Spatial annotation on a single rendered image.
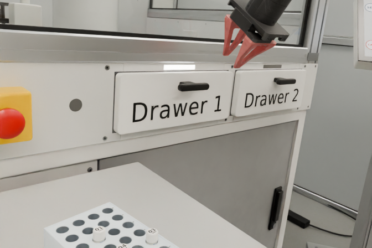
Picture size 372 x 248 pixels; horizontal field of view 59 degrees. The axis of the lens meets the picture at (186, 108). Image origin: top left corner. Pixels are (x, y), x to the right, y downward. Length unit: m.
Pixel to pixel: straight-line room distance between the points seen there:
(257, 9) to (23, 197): 0.45
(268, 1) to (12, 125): 0.40
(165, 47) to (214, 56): 0.13
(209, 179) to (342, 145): 1.47
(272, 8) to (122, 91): 0.28
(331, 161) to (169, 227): 1.89
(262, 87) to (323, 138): 1.45
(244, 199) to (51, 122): 0.63
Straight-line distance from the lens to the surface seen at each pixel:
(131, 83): 0.59
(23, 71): 0.54
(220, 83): 0.73
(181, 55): 0.67
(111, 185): 0.55
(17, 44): 0.54
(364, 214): 1.58
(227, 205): 0.96
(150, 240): 0.36
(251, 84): 0.82
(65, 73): 0.56
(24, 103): 0.50
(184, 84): 0.62
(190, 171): 0.79
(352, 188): 2.28
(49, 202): 0.52
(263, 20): 0.56
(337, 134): 2.23
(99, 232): 0.36
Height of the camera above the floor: 1.01
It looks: 14 degrees down
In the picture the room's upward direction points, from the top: 5 degrees clockwise
